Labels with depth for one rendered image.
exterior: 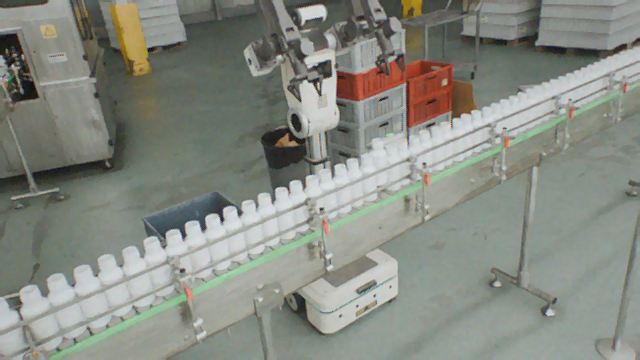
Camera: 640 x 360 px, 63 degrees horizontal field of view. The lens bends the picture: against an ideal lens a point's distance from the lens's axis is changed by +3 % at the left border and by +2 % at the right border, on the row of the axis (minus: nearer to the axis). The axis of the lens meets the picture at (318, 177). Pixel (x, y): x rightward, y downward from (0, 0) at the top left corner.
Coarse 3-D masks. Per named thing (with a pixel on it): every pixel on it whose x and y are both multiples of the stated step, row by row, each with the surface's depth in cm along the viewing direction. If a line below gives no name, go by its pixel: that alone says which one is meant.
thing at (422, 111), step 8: (432, 96) 464; (440, 96) 473; (448, 96) 481; (408, 104) 449; (416, 104) 455; (424, 104) 462; (432, 104) 469; (440, 104) 476; (448, 104) 484; (408, 112) 452; (416, 112) 458; (424, 112) 465; (432, 112) 473; (440, 112) 479; (408, 120) 456; (416, 120) 461; (424, 120) 467
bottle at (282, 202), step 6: (276, 192) 155; (282, 192) 154; (276, 198) 156; (282, 198) 155; (288, 198) 157; (276, 204) 156; (282, 204) 155; (288, 204) 156; (276, 210) 156; (282, 216) 156; (288, 216) 157; (282, 222) 158; (288, 222) 158; (282, 228) 158; (288, 234) 159; (294, 234) 161
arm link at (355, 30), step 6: (348, 0) 230; (354, 0) 229; (348, 6) 231; (354, 6) 229; (360, 6) 231; (348, 12) 232; (354, 12) 229; (360, 12) 230; (348, 18) 231; (354, 18) 229; (348, 24) 232; (354, 24) 229; (360, 24) 229; (348, 30) 233; (354, 30) 230; (360, 30) 229; (372, 30) 234; (354, 36) 231; (360, 36) 232
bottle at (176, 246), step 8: (168, 232) 139; (176, 232) 140; (168, 240) 137; (176, 240) 138; (168, 248) 138; (176, 248) 138; (184, 248) 139; (168, 256) 139; (184, 264) 140; (192, 280) 144
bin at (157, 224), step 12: (216, 192) 209; (180, 204) 201; (192, 204) 204; (204, 204) 208; (216, 204) 211; (228, 204) 202; (156, 216) 197; (168, 216) 200; (180, 216) 203; (192, 216) 206; (204, 216) 209; (156, 228) 198; (168, 228) 201; (180, 228) 204; (204, 228) 211
